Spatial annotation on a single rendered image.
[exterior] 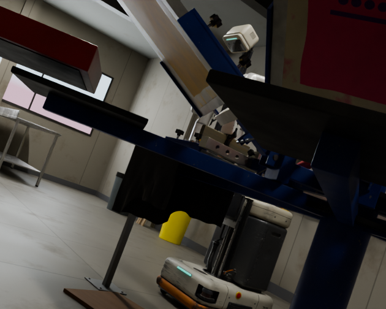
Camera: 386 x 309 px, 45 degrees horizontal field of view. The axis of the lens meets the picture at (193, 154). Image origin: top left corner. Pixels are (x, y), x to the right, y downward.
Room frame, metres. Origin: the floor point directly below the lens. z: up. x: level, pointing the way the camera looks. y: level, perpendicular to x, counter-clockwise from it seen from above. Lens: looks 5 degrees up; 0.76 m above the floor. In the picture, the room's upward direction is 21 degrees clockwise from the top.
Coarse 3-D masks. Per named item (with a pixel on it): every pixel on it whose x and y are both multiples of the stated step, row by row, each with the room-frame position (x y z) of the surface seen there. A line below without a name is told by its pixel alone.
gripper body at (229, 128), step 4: (224, 124) 2.54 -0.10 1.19; (228, 124) 2.51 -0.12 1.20; (232, 124) 2.49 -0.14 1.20; (236, 124) 2.48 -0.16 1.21; (224, 128) 2.53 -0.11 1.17; (228, 128) 2.51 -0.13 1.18; (232, 128) 2.49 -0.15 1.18; (224, 132) 2.52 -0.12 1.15; (228, 132) 2.50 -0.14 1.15; (232, 132) 2.48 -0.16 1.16
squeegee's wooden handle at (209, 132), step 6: (204, 126) 2.42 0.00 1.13; (204, 132) 2.41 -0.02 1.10; (210, 132) 2.44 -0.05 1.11; (216, 132) 2.46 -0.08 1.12; (216, 138) 2.47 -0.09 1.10; (222, 138) 2.49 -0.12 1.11; (234, 144) 2.55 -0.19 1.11; (240, 144) 2.58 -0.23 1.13; (240, 150) 2.59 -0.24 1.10; (246, 150) 2.62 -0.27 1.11
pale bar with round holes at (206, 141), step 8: (200, 144) 2.13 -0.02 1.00; (208, 144) 2.11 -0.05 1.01; (216, 144) 2.14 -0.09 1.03; (216, 152) 2.15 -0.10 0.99; (224, 152) 2.17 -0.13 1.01; (232, 152) 2.20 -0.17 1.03; (232, 160) 2.22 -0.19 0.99; (240, 160) 2.24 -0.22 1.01; (248, 160) 2.28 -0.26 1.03; (248, 168) 2.30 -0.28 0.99
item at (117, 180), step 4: (120, 172) 8.79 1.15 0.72; (116, 176) 8.86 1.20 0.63; (120, 176) 8.77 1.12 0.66; (116, 180) 8.84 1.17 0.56; (120, 180) 8.76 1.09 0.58; (116, 184) 8.81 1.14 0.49; (120, 184) 8.76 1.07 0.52; (112, 188) 8.95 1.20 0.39; (116, 188) 8.79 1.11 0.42; (112, 192) 8.87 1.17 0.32; (116, 192) 8.78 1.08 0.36; (112, 196) 8.83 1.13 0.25; (108, 200) 8.95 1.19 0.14; (112, 200) 8.81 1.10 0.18; (108, 204) 8.87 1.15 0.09; (112, 204) 8.80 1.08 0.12; (108, 208) 8.84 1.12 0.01; (116, 212) 8.77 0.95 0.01; (124, 212) 8.81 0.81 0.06
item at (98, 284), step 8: (128, 216) 3.20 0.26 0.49; (136, 216) 3.20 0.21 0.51; (128, 224) 3.18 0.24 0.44; (128, 232) 3.19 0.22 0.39; (120, 240) 3.19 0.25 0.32; (120, 248) 3.18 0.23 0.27; (120, 256) 3.20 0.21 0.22; (112, 264) 3.18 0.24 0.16; (112, 272) 3.19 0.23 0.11; (88, 280) 3.17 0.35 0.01; (96, 280) 3.25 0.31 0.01; (104, 280) 3.20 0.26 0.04; (96, 288) 3.08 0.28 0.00; (104, 288) 3.12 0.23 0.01; (112, 288) 3.19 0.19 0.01
